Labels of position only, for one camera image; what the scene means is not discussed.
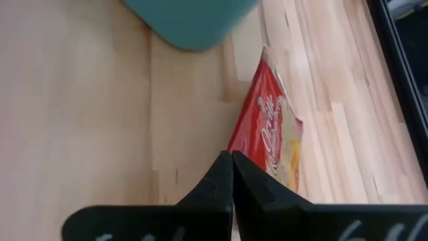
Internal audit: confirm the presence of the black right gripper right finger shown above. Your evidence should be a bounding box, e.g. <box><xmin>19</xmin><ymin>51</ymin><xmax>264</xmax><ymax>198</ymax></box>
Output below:
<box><xmin>232</xmin><ymin>150</ymin><xmax>428</xmax><ymax>241</ymax></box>

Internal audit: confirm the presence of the teal plastic basket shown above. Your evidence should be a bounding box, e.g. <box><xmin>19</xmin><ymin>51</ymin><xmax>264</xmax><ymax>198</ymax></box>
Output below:
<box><xmin>121</xmin><ymin>0</ymin><xmax>261</xmax><ymax>53</ymax></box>

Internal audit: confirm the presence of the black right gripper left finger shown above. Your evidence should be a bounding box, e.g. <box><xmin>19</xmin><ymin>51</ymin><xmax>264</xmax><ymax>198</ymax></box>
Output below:
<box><xmin>61</xmin><ymin>150</ymin><xmax>234</xmax><ymax>241</ymax></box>

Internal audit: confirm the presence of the red Orville Redenbacher's popcorn bag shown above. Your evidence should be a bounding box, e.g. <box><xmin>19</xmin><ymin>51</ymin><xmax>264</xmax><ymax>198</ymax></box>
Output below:
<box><xmin>227</xmin><ymin>46</ymin><xmax>305</xmax><ymax>195</ymax></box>

